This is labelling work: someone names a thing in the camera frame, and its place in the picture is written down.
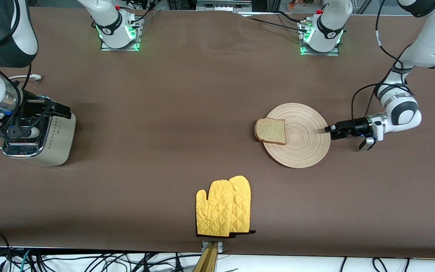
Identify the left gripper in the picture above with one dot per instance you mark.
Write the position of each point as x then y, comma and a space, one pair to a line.
354, 125

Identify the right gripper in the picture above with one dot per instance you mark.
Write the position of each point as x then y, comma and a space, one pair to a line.
32, 108

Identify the round wooden plate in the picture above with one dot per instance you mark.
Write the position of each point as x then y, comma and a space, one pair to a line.
304, 151

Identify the brown bread slice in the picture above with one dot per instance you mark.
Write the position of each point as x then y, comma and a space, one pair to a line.
270, 130

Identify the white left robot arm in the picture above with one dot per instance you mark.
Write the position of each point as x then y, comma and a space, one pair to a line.
429, 41

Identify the cream and chrome toaster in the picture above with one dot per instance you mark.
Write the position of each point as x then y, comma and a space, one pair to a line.
57, 139

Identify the brown table cover mat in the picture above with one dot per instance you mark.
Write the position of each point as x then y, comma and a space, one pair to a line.
164, 94

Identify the yellow quilted oven mitt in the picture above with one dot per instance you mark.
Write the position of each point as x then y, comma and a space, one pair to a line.
213, 211
242, 204

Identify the orange background object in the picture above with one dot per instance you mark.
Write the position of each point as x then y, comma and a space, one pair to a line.
296, 4

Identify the wooden bar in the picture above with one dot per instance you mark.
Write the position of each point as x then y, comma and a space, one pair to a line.
207, 262

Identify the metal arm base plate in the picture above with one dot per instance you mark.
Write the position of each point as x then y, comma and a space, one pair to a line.
330, 54
106, 47

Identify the small metal bracket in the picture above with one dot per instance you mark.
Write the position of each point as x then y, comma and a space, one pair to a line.
220, 247

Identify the silver aluminium frame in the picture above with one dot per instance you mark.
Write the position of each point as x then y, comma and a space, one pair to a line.
221, 5

